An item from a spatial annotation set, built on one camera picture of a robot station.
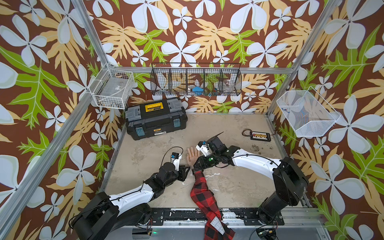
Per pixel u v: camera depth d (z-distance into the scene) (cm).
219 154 68
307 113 83
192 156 93
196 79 99
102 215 42
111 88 87
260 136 105
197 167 79
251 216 74
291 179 47
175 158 73
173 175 67
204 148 78
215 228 68
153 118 95
